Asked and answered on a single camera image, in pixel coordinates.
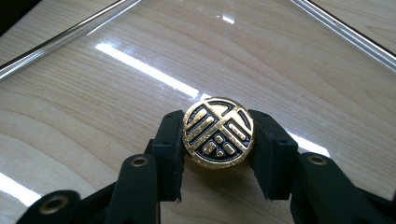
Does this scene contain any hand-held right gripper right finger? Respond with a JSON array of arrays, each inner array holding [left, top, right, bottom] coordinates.
[[247, 108, 390, 224]]

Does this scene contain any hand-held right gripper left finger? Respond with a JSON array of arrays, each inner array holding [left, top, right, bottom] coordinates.
[[106, 109, 188, 224]]

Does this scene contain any gold embossed coin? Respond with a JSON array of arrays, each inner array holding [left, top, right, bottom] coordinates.
[[181, 96, 256, 170]]

